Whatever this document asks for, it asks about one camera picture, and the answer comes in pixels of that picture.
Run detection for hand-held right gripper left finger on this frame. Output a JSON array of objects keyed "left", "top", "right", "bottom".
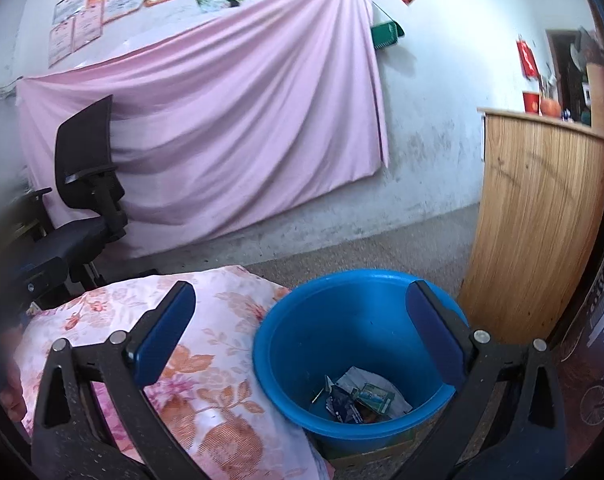
[{"left": 32, "top": 281, "right": 203, "bottom": 480}]

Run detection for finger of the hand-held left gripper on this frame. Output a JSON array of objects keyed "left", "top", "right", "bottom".
[{"left": 14, "top": 257, "right": 69, "bottom": 301}]

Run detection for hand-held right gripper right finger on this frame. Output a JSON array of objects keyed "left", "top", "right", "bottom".
[{"left": 397, "top": 281, "right": 567, "bottom": 480}]

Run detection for green packet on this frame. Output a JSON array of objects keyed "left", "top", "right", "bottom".
[{"left": 357, "top": 382, "right": 397, "bottom": 413}]

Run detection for white printed paper sheet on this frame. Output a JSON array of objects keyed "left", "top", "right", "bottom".
[{"left": 334, "top": 366, "right": 413, "bottom": 418}]

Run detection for blue plastic bucket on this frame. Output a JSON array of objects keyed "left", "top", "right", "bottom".
[{"left": 252, "top": 269, "right": 470, "bottom": 453}]

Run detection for person's left hand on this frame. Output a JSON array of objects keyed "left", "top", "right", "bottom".
[{"left": 0, "top": 355, "right": 33, "bottom": 426}]

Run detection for pink floral blanket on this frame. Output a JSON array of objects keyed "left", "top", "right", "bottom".
[{"left": 12, "top": 265, "right": 335, "bottom": 480}]

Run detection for black office chair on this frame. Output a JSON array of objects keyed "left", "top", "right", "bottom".
[{"left": 12, "top": 94, "right": 130, "bottom": 296}]

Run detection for wooden cabinet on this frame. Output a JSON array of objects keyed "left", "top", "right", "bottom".
[{"left": 457, "top": 106, "right": 604, "bottom": 346}]

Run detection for blue printed curtain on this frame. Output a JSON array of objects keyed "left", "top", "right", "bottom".
[{"left": 552, "top": 140, "right": 604, "bottom": 466}]

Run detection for red hanging ornament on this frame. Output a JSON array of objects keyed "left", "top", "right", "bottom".
[{"left": 516, "top": 36, "right": 539, "bottom": 80}]

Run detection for green plastic basket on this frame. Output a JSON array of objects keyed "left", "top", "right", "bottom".
[{"left": 370, "top": 20, "right": 405, "bottom": 51}]

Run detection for pink sheet on wall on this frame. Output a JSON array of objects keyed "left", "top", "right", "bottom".
[{"left": 14, "top": 0, "right": 390, "bottom": 261}]

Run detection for group of wall certificates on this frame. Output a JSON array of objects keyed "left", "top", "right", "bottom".
[{"left": 48, "top": 0, "right": 201, "bottom": 68}]

